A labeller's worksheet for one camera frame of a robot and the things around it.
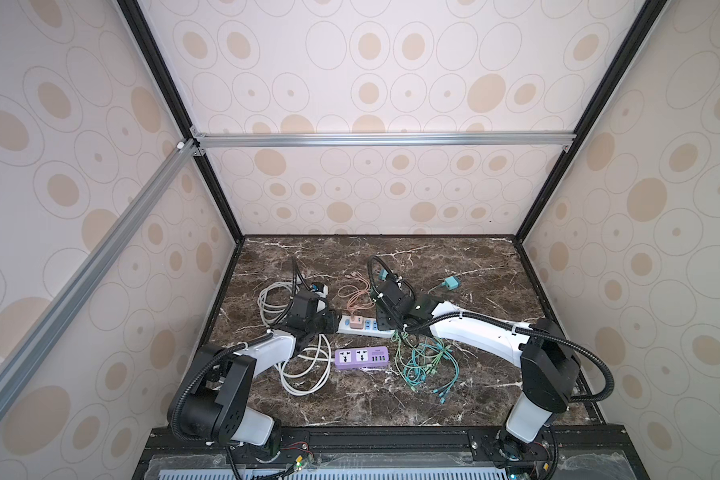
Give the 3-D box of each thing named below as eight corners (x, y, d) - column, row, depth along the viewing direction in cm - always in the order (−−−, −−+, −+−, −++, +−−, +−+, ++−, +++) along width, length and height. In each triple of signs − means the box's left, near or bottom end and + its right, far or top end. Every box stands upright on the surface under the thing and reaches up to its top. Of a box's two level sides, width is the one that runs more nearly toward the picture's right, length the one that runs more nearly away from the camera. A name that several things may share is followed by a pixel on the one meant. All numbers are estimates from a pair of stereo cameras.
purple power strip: (334, 369, 88) (333, 365, 86) (335, 350, 92) (334, 346, 89) (389, 369, 88) (389, 365, 86) (388, 350, 92) (389, 346, 89)
